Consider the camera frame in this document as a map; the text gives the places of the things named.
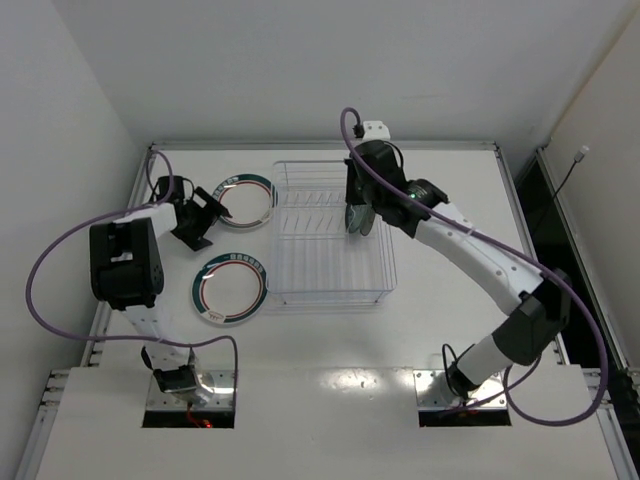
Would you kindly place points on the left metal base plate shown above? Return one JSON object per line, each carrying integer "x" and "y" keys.
{"x": 213, "y": 392}

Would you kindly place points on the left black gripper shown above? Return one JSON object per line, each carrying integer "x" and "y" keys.
{"x": 198, "y": 218}

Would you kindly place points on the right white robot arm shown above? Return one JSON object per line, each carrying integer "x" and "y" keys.
{"x": 536, "y": 309}

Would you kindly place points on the green blue patterned plate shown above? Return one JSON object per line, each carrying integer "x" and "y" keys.
{"x": 354, "y": 216}

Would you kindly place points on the metal base plate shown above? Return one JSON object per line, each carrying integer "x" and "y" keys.
{"x": 433, "y": 394}
{"x": 213, "y": 392}

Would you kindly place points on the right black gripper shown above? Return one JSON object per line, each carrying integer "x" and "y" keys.
{"x": 360, "y": 193}

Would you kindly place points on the green red rimmed plate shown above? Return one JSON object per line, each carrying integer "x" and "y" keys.
{"x": 229, "y": 289}
{"x": 249, "y": 198}

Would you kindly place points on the white plate with characters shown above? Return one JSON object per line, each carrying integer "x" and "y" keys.
{"x": 367, "y": 216}

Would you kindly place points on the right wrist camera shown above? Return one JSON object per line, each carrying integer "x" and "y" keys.
{"x": 375, "y": 130}

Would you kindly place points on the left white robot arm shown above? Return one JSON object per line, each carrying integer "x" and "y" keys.
{"x": 127, "y": 273}

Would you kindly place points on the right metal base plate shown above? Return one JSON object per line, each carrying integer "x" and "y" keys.
{"x": 433, "y": 394}

